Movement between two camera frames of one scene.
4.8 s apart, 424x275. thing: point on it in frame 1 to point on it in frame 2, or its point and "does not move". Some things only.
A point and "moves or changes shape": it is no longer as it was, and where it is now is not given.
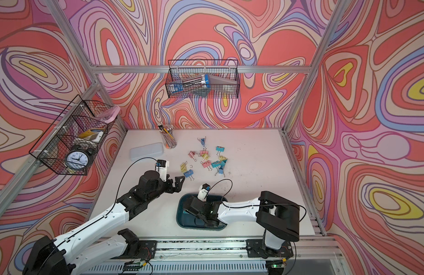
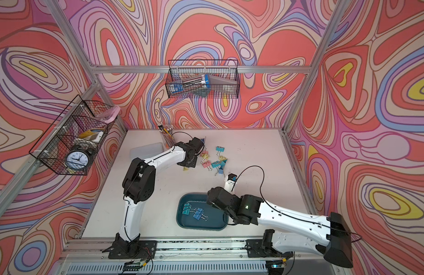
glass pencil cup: x=168 y=136 does not move
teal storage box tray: x=187 y=221 does not move
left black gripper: x=177 y=186 to x=193 y=164
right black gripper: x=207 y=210 to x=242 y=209
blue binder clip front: x=189 y=173 moves or changes shape
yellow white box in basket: x=94 y=134 does not move
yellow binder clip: x=205 y=157 does not move
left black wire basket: x=72 y=142 does not move
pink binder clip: x=207 y=164 does not move
